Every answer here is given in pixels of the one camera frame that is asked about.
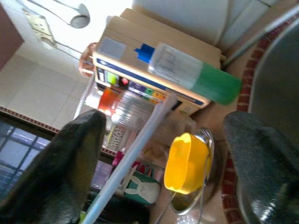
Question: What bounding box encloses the bubble wrap sheet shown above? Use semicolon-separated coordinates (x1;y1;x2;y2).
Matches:
175;213;225;224

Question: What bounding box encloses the steel wall faucet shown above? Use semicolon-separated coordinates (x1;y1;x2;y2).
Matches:
28;0;91;29

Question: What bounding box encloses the white plastic tube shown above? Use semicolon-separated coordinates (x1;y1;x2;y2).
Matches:
81;93;178;224

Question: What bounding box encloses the green soap bottle blue cap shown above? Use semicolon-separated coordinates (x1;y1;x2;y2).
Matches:
134;42;242;105

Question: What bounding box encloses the beige water ionizer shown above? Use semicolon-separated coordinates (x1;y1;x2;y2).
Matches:
92;8;227;115

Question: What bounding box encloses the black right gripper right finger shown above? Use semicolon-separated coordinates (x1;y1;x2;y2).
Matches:
223;111;299;224

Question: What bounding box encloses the white corrugated hose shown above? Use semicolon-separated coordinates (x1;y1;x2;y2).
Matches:
74;76;95;119

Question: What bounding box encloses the steel bowl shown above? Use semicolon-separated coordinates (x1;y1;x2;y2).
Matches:
169;127;226;216

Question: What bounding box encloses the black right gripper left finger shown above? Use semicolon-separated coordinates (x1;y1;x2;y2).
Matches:
0;109;107;224

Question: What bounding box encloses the barred window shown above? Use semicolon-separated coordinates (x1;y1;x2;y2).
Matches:
0;126;53;203

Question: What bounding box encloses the yellow plastic bowl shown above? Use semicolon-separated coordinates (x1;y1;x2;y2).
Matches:
163;132;213;195

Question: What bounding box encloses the pink translucent plastic part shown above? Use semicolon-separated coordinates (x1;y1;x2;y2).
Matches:
78;42;100;78

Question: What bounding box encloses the teal white rabbit mug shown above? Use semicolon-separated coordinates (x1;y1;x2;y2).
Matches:
122;169;163;206

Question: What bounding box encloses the clear jar orange lid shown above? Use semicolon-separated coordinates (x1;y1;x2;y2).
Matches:
97;87;164;131

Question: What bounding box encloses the jar with brown contents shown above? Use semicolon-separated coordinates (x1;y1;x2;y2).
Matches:
112;130;171;173

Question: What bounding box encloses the steel sink basin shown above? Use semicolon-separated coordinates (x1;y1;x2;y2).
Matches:
249;14;299;210

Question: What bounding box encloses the white water pipe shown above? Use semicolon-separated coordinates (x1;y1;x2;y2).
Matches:
224;7;299;67

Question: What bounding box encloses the white wall socket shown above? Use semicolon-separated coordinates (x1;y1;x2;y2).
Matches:
23;8;55;46

